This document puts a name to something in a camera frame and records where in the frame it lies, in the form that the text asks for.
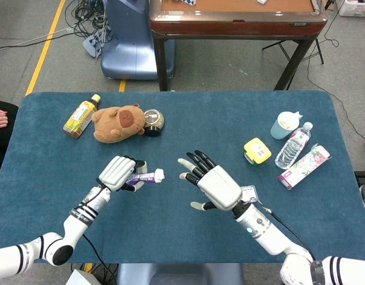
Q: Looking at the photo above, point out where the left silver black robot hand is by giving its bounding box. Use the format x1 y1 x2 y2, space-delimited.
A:
98 155 148 192

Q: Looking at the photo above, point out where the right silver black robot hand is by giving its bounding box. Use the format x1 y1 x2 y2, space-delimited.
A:
177 150 243 212

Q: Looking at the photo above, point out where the purple white tube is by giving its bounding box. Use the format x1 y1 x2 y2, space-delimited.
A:
125 168 166 185

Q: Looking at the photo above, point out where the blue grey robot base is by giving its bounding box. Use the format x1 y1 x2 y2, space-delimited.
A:
100 0 176 80

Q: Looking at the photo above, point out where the person in black clothing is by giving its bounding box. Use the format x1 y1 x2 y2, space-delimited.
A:
0 100 19 181

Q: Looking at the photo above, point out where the clear floss pick box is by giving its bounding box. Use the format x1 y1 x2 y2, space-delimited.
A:
240 185 259 204

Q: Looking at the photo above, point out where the brown capybara plush toy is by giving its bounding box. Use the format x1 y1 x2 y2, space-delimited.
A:
91 103 146 144

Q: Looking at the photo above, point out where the green box yellow lid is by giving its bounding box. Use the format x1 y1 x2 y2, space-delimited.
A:
243 137 272 166

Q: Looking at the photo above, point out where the glass jar black lid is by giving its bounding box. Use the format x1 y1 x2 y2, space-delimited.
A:
142 109 165 138

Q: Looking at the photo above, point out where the yellow label tea bottle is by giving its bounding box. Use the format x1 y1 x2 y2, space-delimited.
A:
62 94 102 140

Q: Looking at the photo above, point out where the blue table cloth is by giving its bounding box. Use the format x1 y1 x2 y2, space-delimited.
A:
0 90 365 265

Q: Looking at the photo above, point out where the light blue cup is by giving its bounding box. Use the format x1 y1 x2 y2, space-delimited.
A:
270 111 302 140

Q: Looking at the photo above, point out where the clear plastic water bottle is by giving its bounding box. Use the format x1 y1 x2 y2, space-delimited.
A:
274 122 314 170

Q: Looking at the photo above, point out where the floral pink white carton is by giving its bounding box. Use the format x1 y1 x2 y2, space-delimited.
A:
277 144 333 190

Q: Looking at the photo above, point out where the white flat box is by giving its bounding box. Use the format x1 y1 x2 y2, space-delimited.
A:
65 268 94 285

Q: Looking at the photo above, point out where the blue power strip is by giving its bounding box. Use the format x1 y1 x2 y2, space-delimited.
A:
82 28 114 59

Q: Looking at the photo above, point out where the brown mahjong table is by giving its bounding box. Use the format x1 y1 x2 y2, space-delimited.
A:
149 0 329 91

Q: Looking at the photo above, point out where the white storage box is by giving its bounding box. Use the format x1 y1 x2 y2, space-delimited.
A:
338 0 365 18

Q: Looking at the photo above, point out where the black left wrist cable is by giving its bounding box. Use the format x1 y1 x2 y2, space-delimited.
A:
77 178 118 285

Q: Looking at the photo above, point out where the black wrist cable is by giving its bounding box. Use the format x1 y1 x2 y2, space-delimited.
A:
258 206 317 264
77 178 118 285

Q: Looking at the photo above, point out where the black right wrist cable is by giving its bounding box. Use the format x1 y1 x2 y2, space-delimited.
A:
258 206 317 264

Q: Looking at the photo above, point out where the grey blue robot pedestal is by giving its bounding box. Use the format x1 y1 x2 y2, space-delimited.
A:
117 263 246 285

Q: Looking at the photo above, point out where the tangled black cable bundle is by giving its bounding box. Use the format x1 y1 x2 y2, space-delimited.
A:
65 0 112 39

